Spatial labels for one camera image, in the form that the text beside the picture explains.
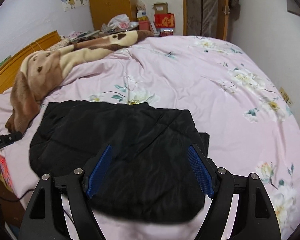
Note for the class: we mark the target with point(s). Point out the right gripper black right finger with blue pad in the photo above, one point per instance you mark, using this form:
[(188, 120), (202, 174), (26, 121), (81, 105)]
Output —
[(205, 174)]

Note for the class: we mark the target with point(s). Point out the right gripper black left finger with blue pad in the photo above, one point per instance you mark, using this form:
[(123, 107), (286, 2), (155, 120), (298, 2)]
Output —
[(95, 169)]

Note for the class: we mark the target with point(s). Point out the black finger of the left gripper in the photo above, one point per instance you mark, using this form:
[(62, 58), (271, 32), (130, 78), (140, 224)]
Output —
[(6, 140)]

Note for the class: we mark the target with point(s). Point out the black puffer jacket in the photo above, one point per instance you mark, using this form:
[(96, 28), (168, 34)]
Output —
[(149, 177)]

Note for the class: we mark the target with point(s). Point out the wooden headboard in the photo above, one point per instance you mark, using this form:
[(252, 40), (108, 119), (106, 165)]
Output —
[(9, 70)]

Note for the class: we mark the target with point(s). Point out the pink floral duvet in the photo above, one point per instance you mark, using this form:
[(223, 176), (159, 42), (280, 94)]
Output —
[(251, 128)]

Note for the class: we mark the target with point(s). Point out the brown beige fleece blanket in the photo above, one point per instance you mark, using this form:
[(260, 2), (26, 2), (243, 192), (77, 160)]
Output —
[(42, 71)]

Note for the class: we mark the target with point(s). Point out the red gift box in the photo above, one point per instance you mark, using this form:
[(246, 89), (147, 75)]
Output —
[(164, 20)]

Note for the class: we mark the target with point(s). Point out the pink storage bin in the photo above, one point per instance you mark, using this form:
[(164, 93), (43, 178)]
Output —
[(144, 25)]

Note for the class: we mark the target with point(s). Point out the white plastic bag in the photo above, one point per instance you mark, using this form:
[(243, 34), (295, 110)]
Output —
[(119, 22)]

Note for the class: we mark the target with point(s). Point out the white blue carton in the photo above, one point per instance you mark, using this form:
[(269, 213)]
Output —
[(141, 15)]

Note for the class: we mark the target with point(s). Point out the dark bag hanging on door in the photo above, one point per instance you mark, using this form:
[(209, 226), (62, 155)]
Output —
[(234, 9)]

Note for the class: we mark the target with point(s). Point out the brown cardboard box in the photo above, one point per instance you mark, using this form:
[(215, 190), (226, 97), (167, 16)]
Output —
[(160, 8)]

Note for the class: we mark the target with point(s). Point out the wall power socket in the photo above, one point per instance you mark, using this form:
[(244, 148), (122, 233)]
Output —
[(285, 96)]

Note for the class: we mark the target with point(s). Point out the wooden door with frame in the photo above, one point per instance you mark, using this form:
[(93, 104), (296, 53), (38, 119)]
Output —
[(206, 18)]

